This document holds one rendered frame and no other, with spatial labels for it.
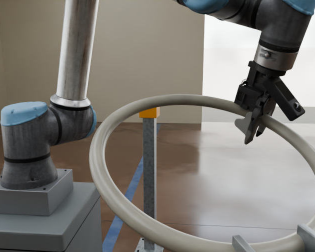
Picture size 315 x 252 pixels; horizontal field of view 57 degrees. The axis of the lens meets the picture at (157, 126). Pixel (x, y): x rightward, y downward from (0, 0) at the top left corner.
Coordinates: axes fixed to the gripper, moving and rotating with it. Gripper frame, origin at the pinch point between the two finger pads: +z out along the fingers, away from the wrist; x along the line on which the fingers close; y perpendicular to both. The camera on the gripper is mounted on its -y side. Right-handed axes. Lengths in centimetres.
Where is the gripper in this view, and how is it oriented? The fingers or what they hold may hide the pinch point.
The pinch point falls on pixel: (255, 137)
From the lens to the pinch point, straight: 83.0
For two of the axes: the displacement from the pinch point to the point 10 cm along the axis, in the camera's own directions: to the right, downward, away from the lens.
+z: -1.1, 8.3, 5.5
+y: -7.0, -4.5, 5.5
